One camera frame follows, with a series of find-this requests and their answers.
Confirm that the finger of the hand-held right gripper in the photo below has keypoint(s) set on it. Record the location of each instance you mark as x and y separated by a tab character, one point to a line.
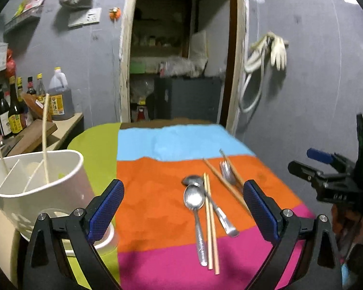
319	154
305	170

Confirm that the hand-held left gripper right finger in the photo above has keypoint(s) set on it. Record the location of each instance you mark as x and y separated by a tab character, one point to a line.
257	208

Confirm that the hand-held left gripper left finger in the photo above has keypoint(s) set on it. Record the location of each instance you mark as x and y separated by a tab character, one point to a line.
107	211

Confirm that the metal fork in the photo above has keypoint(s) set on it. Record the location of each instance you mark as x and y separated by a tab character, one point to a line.
227	169

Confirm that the white utensil holder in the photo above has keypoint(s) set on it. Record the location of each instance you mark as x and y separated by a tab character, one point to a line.
48	199

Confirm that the metal spoon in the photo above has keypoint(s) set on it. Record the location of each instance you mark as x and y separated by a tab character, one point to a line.
193	198
192	180

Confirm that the striped colourful tablecloth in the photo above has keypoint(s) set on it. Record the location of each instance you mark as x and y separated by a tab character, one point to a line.
157	193

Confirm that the wooden cutting board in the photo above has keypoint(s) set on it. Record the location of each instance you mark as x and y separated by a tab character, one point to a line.
33	136

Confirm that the white rubber gloves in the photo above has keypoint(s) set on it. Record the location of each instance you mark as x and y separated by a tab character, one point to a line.
255	57

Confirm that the large soy sauce jug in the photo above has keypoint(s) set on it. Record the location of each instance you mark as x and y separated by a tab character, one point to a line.
60	99

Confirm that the orange seasoning packet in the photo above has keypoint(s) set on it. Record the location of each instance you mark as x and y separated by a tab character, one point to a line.
36	105

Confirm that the dark cabinet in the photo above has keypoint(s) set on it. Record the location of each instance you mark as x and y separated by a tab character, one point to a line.
187	98

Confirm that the tall dark bottle yellow cap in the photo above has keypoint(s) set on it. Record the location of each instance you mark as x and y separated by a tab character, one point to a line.
15	111

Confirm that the clear bottle yellow cap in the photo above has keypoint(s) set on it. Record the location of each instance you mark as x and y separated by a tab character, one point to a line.
41	89

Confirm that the brown bottle black cap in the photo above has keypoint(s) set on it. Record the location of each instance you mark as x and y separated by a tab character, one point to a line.
3	114

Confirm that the dark bottle red cap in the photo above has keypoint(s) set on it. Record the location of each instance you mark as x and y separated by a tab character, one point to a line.
31	87

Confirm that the crumpled clear plastic bag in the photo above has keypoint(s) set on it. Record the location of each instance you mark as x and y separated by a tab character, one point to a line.
181	66

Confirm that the white pillow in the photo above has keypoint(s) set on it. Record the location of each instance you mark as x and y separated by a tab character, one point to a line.
198	48

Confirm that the red plastic bag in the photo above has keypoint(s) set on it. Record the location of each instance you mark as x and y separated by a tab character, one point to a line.
10	63

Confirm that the wooden door frame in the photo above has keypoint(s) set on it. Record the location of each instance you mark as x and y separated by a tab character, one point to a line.
125	51

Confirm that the white wall socket plate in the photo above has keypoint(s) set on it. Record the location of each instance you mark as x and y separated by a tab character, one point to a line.
85	17

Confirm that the orange wall hook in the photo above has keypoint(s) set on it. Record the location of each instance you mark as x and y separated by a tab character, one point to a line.
115	13

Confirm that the grey wall rack with packets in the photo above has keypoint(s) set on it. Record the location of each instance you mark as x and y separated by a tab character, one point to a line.
24	15

